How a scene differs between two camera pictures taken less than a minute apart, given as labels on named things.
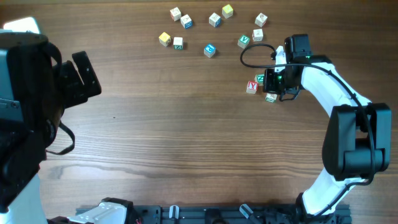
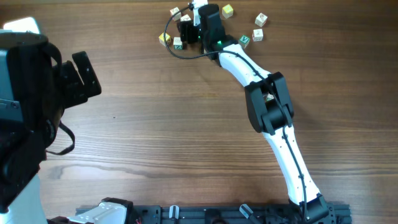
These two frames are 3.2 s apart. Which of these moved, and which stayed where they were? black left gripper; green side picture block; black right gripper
Moved: black right gripper
Stayed: black left gripper; green side picture block
